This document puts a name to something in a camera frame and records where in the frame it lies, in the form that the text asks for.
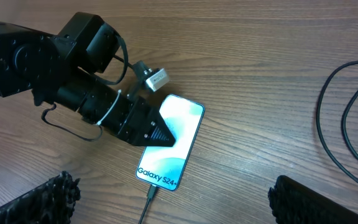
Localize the black USB charging cable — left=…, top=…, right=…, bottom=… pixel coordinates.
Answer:
left=137, top=58, right=358, bottom=224

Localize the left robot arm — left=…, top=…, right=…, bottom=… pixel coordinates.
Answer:
left=0, top=12, right=175, bottom=147

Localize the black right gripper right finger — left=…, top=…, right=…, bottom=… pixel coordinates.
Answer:
left=268, top=175, right=358, bottom=224

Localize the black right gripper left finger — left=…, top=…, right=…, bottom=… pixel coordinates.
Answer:
left=0, top=171, right=81, bottom=224

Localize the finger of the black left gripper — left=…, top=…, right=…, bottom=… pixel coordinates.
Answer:
left=129, top=107, right=176, bottom=147

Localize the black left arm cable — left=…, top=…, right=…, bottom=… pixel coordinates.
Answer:
left=40, top=30, right=136, bottom=142

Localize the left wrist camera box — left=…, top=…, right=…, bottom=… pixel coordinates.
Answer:
left=145, top=68, right=170, bottom=92

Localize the Galaxy S24+ smartphone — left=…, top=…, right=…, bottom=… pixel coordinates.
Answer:
left=135, top=95, right=204, bottom=191

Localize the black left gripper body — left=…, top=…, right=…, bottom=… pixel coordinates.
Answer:
left=101, top=95, right=154, bottom=145

